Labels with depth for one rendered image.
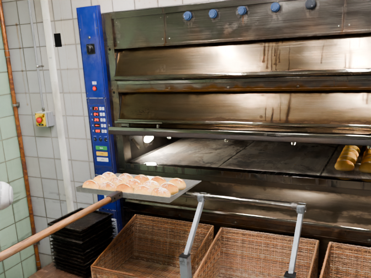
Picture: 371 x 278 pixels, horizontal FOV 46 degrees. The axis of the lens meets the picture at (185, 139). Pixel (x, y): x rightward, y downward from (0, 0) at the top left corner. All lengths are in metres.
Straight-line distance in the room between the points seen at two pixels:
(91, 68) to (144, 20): 0.46
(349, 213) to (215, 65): 1.03
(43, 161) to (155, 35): 1.27
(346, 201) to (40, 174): 2.08
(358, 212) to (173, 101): 1.16
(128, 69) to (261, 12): 0.86
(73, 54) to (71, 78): 0.16
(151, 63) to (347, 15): 1.08
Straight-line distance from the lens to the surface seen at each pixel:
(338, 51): 2.20
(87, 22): 2.75
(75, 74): 2.88
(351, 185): 2.30
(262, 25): 2.29
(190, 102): 2.46
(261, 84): 2.29
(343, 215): 2.36
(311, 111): 2.24
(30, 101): 3.19
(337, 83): 2.21
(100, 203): 2.02
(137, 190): 2.11
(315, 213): 2.38
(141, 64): 2.58
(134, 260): 2.84
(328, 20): 2.22
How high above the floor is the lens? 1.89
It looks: 12 degrees down
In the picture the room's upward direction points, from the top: 4 degrees counter-clockwise
